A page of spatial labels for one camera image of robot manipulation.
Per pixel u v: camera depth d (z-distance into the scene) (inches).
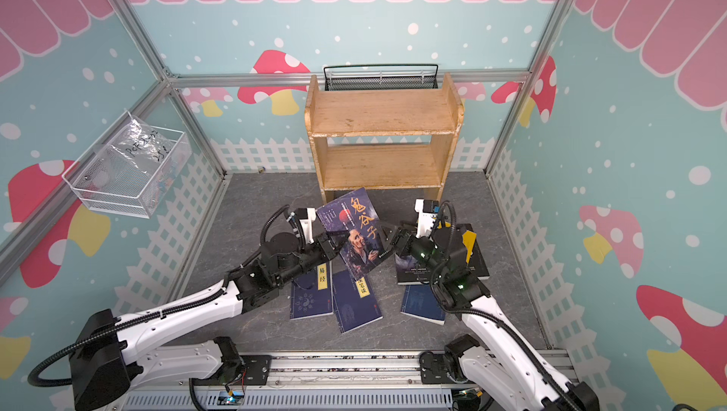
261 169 49.0
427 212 25.1
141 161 29.2
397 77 35.2
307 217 26.4
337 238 27.7
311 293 34.2
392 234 24.8
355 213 29.2
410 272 35.3
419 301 33.5
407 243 24.8
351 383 29.1
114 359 15.5
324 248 25.0
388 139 44.4
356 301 33.6
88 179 25.3
